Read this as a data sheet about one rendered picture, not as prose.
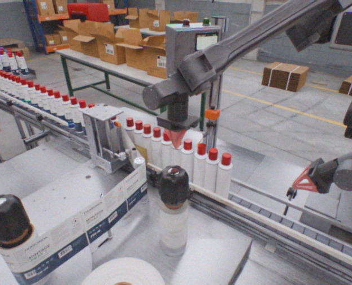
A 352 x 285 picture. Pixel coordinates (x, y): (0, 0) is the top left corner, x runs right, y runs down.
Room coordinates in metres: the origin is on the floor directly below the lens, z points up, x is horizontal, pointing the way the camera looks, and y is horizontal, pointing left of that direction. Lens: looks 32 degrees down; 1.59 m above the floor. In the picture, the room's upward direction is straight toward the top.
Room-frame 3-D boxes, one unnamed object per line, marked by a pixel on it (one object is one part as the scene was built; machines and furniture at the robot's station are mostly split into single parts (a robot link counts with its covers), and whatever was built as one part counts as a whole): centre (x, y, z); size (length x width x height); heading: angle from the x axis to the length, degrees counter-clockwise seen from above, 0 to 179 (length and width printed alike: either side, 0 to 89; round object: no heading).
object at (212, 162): (0.76, -0.14, 0.98); 0.05 x 0.05 x 0.20
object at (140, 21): (6.02, 0.79, 0.97); 0.51 x 0.36 x 0.37; 140
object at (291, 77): (4.57, -1.99, 0.16); 0.65 x 0.54 x 0.32; 51
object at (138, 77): (3.31, 0.65, 0.39); 2.20 x 0.80 x 0.78; 47
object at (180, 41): (0.93, -0.06, 1.38); 0.17 x 0.10 x 0.19; 109
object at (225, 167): (0.73, -0.18, 0.98); 0.05 x 0.05 x 0.20
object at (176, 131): (0.63, 0.01, 1.23); 0.07 x 0.07 x 0.09; 55
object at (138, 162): (0.72, 0.13, 0.97); 0.05 x 0.05 x 0.19
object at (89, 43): (3.52, 1.06, 0.97); 0.44 x 0.38 x 0.37; 142
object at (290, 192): (0.66, -0.41, 0.91); 0.07 x 0.03 x 0.16; 144
